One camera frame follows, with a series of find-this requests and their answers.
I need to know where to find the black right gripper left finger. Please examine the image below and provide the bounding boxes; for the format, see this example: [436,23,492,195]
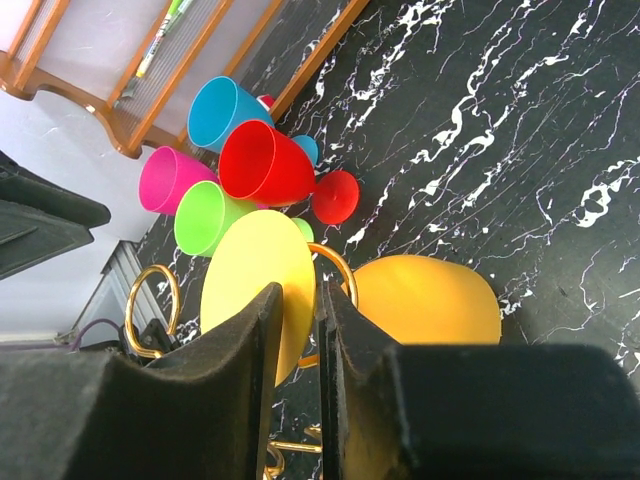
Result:
[1,283,283,479]

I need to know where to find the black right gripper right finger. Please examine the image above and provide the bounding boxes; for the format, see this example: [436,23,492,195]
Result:
[317,282,639,479]

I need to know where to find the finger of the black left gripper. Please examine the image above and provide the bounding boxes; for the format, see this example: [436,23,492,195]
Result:
[1,154,111,279]

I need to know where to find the orange wine glass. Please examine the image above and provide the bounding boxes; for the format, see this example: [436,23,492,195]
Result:
[200,210,502,383]

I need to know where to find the wooden tiered shelf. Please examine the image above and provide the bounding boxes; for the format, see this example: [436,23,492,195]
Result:
[0,0,371,160]

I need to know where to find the green wine glass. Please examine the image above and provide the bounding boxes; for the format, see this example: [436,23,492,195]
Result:
[174,181,312,263]

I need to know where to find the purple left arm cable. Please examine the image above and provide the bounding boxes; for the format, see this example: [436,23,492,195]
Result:
[52,317,124,354]

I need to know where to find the red wine glass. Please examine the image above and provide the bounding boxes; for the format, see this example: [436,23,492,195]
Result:
[219,120,361,225]

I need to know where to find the small grey eraser block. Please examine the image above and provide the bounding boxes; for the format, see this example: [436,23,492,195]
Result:
[113,78,138,108]

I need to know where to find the pink wine glass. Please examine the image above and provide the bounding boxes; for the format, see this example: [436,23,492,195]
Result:
[138,146,219,215]

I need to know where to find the blue wine glass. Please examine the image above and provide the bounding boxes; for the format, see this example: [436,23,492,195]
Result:
[186,75,320,166]

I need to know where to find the green capped marker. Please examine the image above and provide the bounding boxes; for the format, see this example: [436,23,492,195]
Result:
[135,0,192,78]

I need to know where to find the gold wire glass rack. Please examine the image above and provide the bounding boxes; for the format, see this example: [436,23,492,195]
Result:
[123,242,360,480]

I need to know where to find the white red small box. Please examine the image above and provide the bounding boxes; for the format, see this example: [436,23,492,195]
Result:
[258,95,275,110]

